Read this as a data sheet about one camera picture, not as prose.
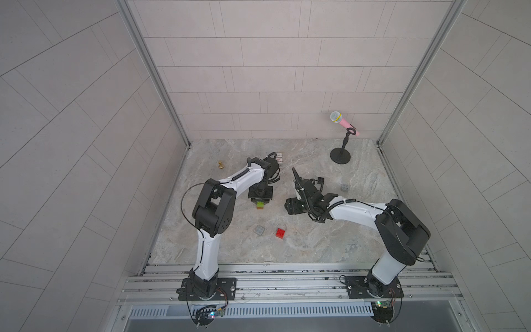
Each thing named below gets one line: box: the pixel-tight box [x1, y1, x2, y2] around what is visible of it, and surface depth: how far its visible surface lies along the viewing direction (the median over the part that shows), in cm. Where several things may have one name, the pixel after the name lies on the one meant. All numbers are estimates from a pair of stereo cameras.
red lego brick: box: [275, 228, 285, 240], surface depth 84 cm
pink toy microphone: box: [329, 110, 361, 137], surface depth 95 cm
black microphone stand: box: [329, 127, 357, 165], surface depth 112 cm
